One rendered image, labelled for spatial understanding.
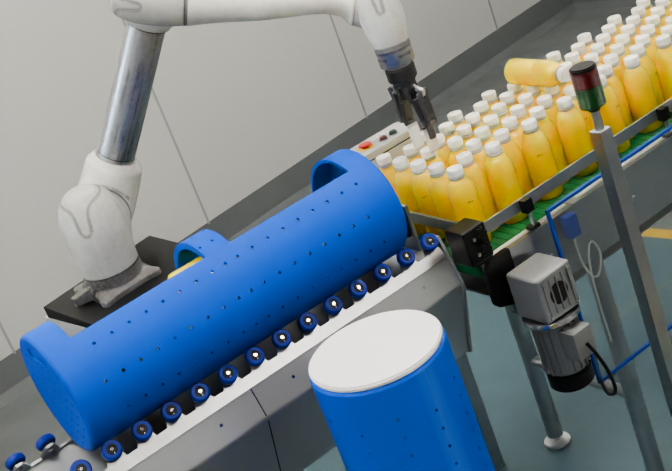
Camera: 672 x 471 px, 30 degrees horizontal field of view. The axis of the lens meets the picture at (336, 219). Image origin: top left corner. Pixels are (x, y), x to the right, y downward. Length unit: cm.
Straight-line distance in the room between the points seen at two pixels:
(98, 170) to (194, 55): 276
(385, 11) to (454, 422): 105
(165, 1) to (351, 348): 98
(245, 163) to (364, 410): 392
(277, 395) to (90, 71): 315
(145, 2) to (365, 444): 119
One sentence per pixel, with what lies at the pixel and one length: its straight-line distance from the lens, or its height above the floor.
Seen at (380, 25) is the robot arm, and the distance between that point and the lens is 302.
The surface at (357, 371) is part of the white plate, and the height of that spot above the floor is 104.
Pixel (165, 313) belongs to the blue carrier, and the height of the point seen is 117.
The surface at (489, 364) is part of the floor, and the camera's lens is 436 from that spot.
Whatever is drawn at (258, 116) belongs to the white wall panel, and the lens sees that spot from 626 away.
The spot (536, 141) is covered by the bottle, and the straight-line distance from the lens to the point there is 312.
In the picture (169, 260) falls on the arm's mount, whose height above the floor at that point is 102.
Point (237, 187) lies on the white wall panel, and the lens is 620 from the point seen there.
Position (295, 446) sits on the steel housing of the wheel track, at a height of 71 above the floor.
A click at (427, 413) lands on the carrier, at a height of 93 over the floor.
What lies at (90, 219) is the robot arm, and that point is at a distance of 318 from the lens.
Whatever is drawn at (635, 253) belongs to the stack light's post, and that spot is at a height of 78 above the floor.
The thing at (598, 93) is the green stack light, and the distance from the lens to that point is 292.
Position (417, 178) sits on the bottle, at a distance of 310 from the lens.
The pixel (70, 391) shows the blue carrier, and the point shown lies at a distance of 259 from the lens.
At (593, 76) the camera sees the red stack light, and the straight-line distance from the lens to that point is 290.
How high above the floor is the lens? 218
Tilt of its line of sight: 21 degrees down
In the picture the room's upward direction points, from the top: 21 degrees counter-clockwise
